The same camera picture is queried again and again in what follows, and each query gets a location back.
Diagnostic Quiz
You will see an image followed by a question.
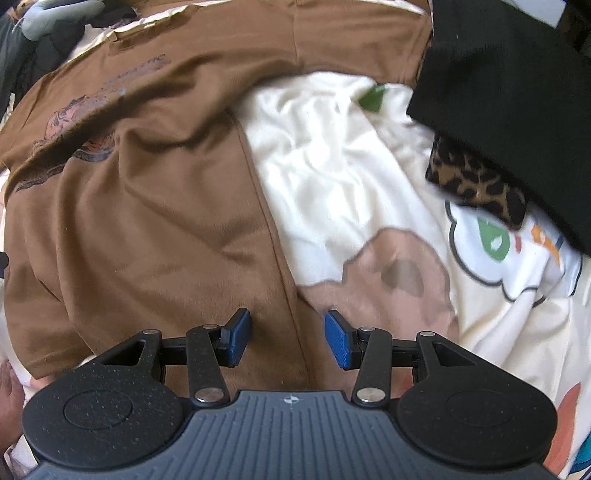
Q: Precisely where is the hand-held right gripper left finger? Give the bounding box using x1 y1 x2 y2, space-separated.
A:
95 308 253 409

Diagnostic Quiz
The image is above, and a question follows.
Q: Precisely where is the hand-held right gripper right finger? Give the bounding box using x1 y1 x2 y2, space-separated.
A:
324 309 490 409

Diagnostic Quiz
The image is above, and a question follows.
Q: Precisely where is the brown t-shirt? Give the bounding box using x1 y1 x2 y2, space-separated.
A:
0 0 435 393

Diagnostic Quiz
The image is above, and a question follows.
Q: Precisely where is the cream printed bedsheet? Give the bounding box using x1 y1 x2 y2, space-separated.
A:
0 0 591 478

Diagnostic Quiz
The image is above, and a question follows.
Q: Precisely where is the leopard print cloth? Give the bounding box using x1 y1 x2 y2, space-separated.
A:
425 134 528 229

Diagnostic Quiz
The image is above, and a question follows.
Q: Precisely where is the black folded garment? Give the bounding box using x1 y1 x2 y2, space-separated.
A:
406 0 591 257

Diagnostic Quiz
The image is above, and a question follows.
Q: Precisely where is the black jacket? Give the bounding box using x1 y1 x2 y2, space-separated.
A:
0 0 139 112

